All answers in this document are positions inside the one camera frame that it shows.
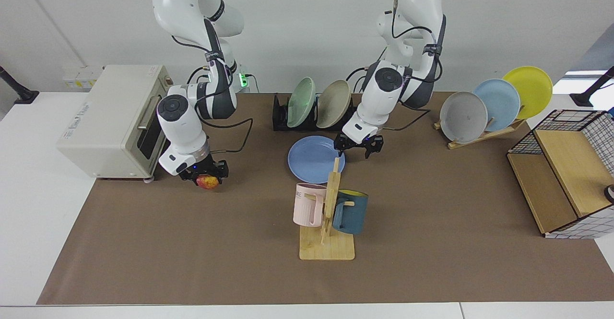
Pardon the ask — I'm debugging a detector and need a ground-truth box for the pale green plate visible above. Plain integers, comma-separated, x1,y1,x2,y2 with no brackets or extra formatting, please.
287,77,317,129

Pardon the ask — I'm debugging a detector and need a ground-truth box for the black stand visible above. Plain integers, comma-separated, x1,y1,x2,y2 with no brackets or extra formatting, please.
0,66,40,105
570,66,614,107

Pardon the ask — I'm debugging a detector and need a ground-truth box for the wooden plate rack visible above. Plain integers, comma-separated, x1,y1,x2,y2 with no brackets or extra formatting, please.
434,106,527,150

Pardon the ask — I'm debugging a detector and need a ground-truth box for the wire basket with wooden floor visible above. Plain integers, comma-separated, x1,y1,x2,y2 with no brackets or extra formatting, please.
507,109,614,239

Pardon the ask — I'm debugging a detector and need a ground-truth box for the yellow plate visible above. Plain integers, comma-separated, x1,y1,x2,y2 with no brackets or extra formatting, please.
502,66,553,120

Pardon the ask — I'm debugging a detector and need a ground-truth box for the light blue plate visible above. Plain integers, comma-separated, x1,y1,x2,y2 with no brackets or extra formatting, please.
472,79,521,132

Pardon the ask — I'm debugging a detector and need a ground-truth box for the dark blue mug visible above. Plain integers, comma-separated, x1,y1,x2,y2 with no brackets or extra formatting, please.
332,189,369,235

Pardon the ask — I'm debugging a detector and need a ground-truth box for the pale toaster oven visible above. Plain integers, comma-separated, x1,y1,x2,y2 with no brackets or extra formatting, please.
56,65,174,183

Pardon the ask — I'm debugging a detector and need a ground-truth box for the beige plate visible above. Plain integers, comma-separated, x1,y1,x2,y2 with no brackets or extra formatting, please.
316,80,352,129

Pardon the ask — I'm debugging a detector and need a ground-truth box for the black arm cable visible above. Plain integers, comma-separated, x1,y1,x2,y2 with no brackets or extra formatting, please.
170,34,254,154
382,0,444,131

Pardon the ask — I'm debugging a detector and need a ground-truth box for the pink mug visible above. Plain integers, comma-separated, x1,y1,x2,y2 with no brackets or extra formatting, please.
293,183,328,227

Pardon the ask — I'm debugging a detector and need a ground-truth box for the brown table cloth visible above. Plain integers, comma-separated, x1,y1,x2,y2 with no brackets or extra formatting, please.
37,92,614,305

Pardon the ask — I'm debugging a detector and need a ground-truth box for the black dish rack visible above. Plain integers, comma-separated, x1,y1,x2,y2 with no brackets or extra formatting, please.
272,94,358,132

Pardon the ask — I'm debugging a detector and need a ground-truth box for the white wall socket strip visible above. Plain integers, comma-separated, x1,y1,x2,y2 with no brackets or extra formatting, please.
62,65,104,89

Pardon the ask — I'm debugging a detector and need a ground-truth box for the grey plate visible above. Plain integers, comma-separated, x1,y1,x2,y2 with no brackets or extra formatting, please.
439,92,488,144

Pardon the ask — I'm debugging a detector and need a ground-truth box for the wooden mug stand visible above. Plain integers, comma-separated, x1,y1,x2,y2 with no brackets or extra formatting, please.
299,157,355,261

